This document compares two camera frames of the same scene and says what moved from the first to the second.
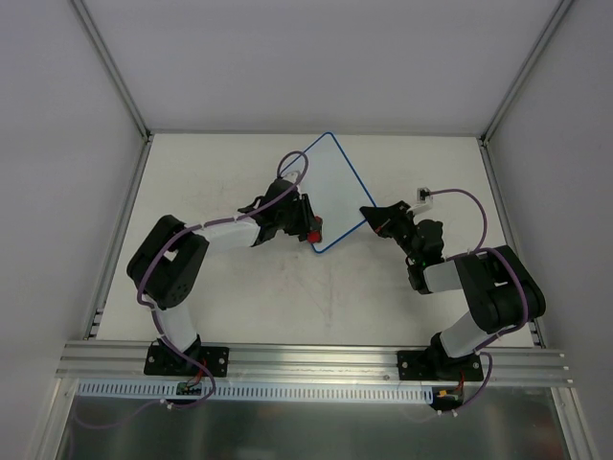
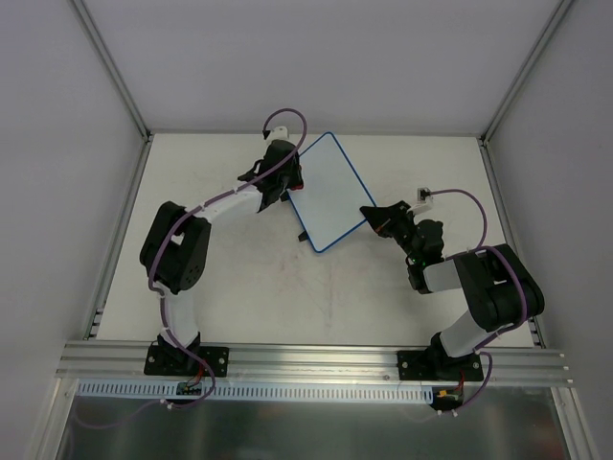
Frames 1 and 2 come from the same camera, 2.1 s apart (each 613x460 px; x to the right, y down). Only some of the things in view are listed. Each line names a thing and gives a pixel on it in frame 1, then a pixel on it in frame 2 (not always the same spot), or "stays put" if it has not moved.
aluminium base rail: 118,359 stays put
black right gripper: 399,221 stays put
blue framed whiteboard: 335,193 stays put
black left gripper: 306,214 → 288,177
